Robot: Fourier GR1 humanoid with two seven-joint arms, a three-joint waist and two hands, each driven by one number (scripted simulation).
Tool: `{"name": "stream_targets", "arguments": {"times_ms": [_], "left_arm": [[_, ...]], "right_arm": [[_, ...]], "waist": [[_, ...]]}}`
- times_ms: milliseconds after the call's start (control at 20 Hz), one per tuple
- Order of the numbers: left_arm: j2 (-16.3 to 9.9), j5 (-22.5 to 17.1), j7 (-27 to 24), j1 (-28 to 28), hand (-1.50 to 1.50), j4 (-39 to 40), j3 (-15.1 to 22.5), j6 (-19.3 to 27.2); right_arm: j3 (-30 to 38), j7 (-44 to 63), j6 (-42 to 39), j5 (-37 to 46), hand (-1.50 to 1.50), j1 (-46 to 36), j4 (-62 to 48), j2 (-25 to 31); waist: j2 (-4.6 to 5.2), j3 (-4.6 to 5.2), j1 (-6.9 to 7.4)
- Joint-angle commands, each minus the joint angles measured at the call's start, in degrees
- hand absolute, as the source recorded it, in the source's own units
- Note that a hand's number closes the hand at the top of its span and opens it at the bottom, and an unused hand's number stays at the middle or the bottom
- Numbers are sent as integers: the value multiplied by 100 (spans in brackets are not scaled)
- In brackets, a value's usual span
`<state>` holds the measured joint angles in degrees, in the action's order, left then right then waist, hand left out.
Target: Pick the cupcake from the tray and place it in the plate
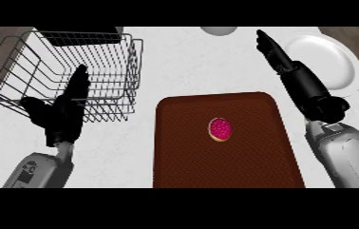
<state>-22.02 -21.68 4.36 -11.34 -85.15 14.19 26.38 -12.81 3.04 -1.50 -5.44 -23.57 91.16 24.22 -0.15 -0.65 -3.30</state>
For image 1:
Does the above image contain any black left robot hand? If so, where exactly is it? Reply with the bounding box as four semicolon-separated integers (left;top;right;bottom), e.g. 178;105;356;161
19;64;93;148

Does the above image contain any grey round object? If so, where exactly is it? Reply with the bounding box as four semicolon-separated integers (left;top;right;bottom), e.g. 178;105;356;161
199;27;239;37

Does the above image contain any white plate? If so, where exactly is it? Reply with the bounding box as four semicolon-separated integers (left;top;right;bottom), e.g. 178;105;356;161
283;33;356;90

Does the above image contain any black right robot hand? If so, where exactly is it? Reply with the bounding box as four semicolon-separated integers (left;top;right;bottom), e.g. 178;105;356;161
255;29;351;124

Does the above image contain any wire basket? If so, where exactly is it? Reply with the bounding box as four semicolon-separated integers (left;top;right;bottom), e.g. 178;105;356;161
0;30;144;124

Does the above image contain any brown tray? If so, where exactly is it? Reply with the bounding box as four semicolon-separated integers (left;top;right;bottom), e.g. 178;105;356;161
152;91;307;189

